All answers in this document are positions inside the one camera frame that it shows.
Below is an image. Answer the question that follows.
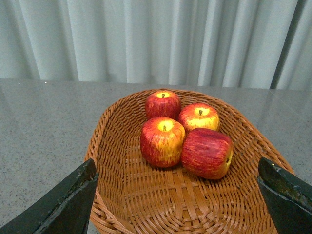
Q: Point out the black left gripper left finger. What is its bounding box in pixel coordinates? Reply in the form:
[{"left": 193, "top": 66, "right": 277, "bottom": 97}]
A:
[{"left": 0, "top": 159, "right": 98, "bottom": 234}]

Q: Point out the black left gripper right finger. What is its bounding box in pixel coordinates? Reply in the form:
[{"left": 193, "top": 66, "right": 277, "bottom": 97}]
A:
[{"left": 257, "top": 157, "right": 312, "bottom": 234}]

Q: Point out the dark red streaked apple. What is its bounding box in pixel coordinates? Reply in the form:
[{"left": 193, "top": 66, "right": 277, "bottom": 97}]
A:
[{"left": 181, "top": 128, "right": 234, "bottom": 180}]

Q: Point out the red apple yellow top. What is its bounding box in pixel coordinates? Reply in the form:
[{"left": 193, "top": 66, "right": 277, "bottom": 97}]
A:
[{"left": 140, "top": 117, "right": 186, "bottom": 168}]

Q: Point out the brown woven wicker basket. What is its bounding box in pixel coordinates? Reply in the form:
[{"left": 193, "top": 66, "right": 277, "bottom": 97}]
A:
[{"left": 85, "top": 90, "right": 292, "bottom": 234}]

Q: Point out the grey pleated curtain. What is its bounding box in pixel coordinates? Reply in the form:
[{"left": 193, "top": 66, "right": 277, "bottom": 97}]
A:
[{"left": 0, "top": 0, "right": 312, "bottom": 90}]

